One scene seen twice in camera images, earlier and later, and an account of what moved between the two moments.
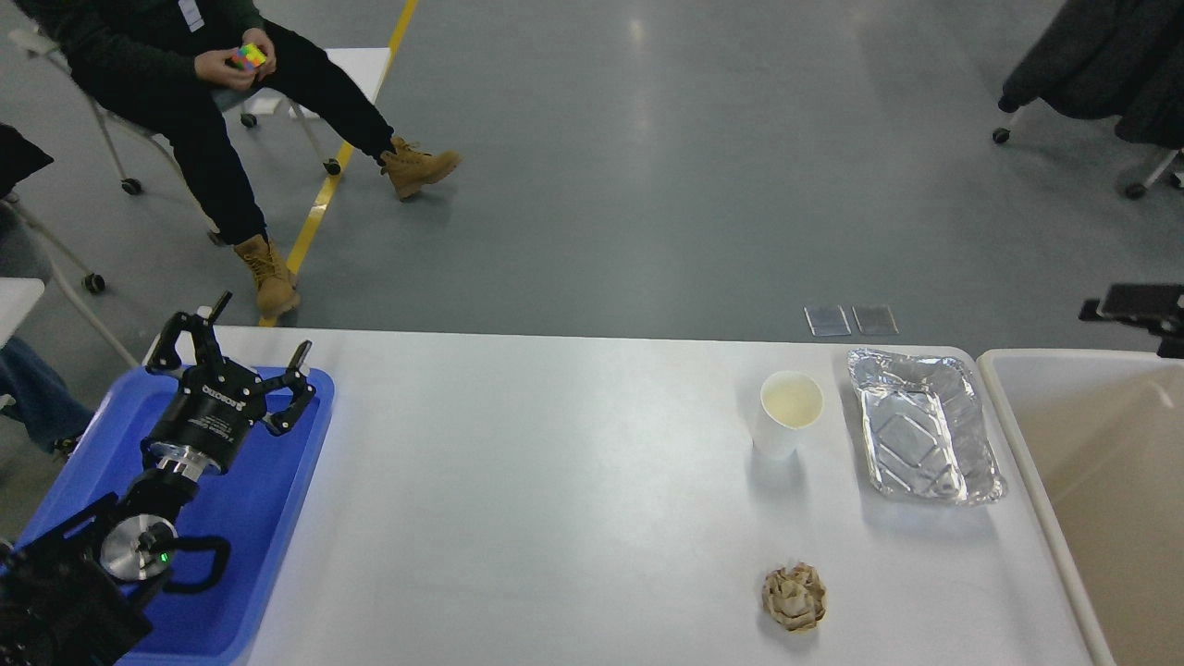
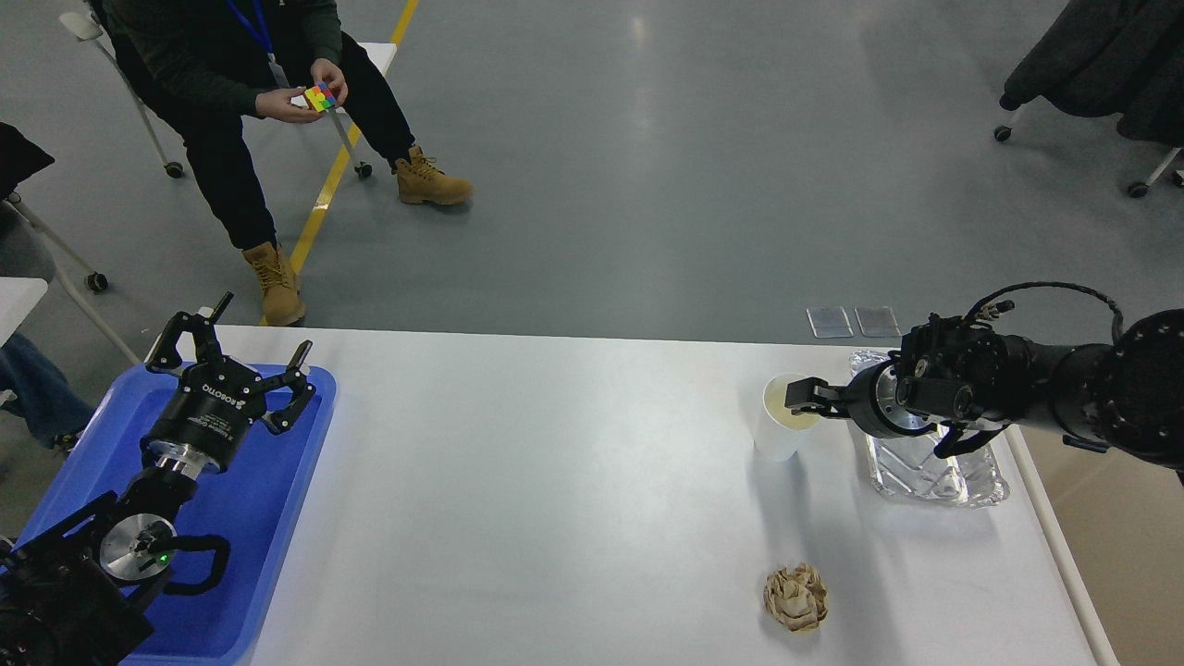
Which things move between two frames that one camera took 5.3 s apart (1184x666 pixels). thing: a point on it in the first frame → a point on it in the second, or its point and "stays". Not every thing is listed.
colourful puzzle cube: (249, 56) → (319, 97)
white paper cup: (790, 401) stays
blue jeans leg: (45, 400) stays
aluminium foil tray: (924, 427) stays
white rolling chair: (251, 100) → (381, 55)
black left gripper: (205, 419) stays
